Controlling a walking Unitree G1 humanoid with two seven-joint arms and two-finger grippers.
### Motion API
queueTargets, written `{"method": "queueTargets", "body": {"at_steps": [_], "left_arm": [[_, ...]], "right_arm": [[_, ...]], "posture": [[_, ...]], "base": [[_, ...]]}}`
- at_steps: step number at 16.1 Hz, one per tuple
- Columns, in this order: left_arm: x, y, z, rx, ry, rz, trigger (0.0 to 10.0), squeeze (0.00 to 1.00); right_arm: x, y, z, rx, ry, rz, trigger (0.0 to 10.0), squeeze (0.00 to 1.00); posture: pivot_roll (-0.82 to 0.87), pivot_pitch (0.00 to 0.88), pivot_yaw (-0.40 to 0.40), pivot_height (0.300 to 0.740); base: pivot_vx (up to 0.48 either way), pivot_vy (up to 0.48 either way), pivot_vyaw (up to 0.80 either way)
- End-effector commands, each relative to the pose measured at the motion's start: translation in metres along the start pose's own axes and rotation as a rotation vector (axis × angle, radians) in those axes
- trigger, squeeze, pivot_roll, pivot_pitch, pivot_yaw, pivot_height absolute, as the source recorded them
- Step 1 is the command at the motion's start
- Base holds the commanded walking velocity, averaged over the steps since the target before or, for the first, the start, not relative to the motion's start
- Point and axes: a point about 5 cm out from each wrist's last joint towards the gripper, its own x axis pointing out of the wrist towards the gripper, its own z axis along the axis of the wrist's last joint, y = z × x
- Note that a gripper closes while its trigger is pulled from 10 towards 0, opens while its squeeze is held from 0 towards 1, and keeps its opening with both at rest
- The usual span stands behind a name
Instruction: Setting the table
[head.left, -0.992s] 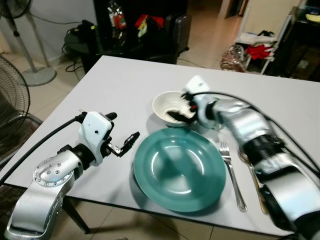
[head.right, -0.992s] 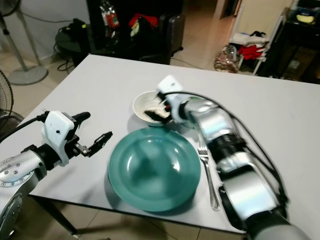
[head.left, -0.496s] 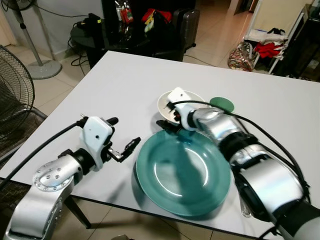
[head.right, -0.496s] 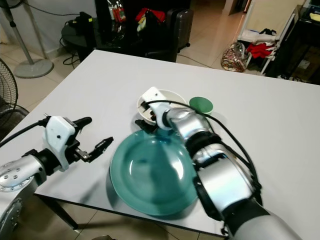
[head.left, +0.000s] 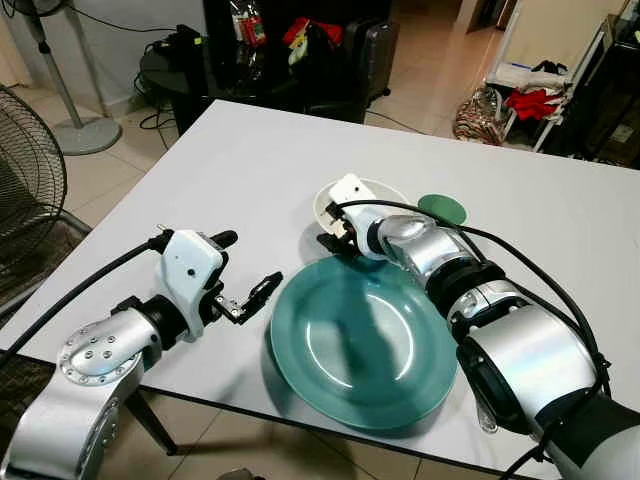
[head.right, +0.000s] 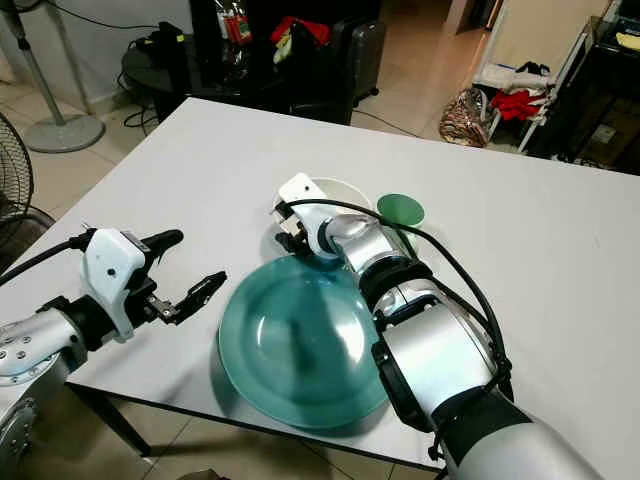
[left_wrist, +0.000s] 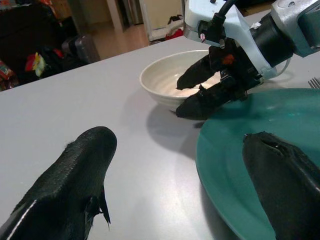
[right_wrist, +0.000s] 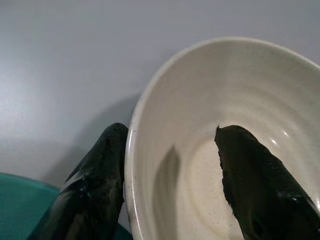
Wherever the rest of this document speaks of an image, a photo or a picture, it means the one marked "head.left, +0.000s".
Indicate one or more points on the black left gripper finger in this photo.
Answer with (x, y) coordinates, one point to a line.
(224, 239)
(265, 290)

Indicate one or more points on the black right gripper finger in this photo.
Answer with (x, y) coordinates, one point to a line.
(332, 245)

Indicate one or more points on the white ceramic bowl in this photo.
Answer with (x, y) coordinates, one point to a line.
(390, 200)

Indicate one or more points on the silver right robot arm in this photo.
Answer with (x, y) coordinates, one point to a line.
(530, 350)

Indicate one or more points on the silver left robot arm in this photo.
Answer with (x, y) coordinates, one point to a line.
(90, 360)

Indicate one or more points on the mint green mug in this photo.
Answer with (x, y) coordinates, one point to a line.
(443, 208)

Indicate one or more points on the teal glass plate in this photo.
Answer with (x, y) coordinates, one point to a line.
(350, 350)

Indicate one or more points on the black table leg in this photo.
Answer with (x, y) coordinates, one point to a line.
(150, 425)

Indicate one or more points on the round black side table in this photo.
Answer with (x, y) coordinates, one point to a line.
(180, 75)

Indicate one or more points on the patterned bag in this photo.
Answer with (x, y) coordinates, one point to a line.
(478, 118)

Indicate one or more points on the black suitcase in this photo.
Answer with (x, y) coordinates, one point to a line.
(372, 55)

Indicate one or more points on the black cabinet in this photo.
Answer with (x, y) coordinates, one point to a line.
(215, 40)

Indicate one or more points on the black yellow power tool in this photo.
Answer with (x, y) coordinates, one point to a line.
(188, 42)

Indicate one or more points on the large grey floor fan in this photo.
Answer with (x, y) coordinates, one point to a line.
(30, 180)

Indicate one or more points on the bottle with red label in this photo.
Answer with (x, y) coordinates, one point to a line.
(250, 28)

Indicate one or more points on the red cloth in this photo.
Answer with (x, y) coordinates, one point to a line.
(312, 30)

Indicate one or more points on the red garment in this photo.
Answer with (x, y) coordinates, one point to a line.
(532, 103)

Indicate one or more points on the white folding chair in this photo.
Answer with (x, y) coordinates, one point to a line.
(515, 72)

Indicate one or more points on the black shelf unit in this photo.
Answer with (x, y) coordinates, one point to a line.
(610, 100)

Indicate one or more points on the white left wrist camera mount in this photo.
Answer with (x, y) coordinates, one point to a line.
(190, 262)

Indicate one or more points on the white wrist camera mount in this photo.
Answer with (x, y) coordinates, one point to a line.
(190, 262)
(348, 192)

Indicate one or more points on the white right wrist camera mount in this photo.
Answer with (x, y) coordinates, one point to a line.
(348, 192)

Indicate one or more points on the black pedestal fan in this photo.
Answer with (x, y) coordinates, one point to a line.
(88, 135)

